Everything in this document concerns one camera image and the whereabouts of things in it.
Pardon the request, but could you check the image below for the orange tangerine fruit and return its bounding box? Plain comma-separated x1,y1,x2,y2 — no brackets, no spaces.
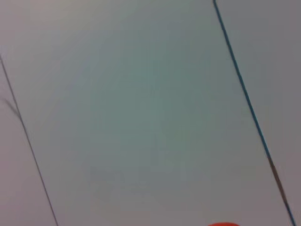
206,221,241,226

